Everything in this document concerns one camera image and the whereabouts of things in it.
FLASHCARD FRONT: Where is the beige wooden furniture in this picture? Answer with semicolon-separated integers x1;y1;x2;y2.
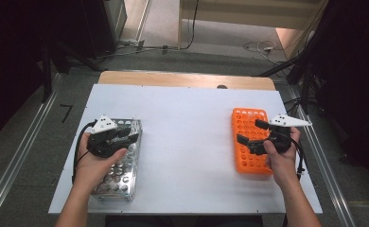
177;0;328;60

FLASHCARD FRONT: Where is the black tripod stand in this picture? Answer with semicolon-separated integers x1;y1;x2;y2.
40;41;106;103
252;53;319;116

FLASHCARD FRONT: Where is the orange plastic test tube rack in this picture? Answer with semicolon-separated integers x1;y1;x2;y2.
231;107;278;175

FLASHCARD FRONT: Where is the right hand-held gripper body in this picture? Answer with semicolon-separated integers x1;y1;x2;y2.
248;113;313;156

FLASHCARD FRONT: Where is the silver metal test tube rack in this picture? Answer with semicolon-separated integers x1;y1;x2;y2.
91;117;144;202

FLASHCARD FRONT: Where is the black hanging cable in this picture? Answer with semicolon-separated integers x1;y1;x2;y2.
179;0;201;51

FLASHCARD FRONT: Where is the white board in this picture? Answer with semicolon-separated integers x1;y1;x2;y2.
48;83;324;216

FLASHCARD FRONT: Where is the black curtain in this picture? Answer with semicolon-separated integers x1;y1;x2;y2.
311;0;369;190
0;0;89;149

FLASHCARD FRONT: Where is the person's right hand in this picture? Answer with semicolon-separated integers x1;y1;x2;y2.
262;127;302;187

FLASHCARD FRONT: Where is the left hand-held gripper black cable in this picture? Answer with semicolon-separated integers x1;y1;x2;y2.
72;119;97;183

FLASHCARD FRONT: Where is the black floor cable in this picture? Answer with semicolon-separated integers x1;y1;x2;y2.
283;96;304;114

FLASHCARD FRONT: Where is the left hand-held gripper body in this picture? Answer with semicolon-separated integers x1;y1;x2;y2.
87;114;133;159

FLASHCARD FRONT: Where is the person's left hand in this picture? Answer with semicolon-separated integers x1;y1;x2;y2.
73;131;129;190

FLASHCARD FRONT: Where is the metal floor rail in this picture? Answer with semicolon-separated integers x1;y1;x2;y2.
0;73;63;227
288;84;357;227

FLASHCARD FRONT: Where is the grey floor cable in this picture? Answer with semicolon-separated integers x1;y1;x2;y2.
96;39;179;61

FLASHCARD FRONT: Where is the right hand-held gripper black cable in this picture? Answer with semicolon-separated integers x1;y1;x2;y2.
290;138;307;178

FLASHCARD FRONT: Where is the wooden table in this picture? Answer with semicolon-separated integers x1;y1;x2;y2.
97;70;276;92

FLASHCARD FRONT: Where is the hand-held gripper black cable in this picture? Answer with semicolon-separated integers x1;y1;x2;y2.
290;138;307;178
72;119;97;183

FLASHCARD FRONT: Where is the white floor cable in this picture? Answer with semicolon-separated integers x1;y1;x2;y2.
242;40;288;65

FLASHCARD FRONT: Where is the dark cabinet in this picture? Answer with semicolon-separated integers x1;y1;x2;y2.
81;0;128;60

